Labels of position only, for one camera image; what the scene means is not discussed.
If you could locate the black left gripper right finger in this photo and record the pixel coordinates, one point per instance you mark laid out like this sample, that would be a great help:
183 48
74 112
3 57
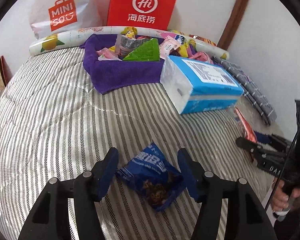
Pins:
246 217

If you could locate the blue snack packet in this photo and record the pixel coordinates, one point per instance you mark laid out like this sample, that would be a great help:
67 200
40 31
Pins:
153 177

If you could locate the pale pink printed packet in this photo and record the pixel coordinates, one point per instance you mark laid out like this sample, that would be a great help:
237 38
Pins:
167 46

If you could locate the long orange snack stick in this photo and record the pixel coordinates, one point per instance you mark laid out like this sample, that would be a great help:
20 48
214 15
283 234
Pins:
247 130

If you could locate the person's right hand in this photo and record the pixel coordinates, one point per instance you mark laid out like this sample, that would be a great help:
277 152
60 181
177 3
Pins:
279 201

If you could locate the grey checked cloth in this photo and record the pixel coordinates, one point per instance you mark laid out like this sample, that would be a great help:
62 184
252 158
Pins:
251 91

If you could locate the striped grey bed quilt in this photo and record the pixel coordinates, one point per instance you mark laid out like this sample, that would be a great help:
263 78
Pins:
53 123

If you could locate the blue tissue pack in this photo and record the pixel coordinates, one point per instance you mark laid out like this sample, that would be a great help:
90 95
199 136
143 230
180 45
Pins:
194 86

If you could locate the pink crumpled snack packet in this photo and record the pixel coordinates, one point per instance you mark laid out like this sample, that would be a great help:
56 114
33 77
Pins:
202 56

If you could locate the orange snack bag behind roll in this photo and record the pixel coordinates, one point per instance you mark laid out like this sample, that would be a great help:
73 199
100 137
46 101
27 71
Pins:
203 39

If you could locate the pink and yellow snack packet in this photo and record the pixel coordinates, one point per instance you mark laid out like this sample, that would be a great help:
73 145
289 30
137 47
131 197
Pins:
184 50

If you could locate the purple towel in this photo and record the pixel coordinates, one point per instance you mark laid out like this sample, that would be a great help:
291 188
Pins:
111 75

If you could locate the light pink candy packet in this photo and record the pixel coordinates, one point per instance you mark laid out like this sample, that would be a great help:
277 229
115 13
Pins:
106 54

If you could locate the green triangular snack packet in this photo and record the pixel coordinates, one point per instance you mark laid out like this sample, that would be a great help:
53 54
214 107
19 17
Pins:
147 52

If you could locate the fruit-patterned paper roll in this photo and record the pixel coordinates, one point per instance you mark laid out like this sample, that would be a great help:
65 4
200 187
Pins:
75 38

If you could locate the yellow triangular snack packet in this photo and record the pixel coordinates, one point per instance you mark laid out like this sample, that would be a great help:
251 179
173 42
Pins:
127 41

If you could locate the red Haidilao paper bag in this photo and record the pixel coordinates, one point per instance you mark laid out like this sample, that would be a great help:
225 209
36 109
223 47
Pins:
155 14

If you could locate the white Miniso plastic bag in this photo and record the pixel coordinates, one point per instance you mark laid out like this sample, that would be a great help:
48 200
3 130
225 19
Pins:
49 17

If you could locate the brown wooden door frame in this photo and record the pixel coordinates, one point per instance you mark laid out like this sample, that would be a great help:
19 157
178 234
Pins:
232 24

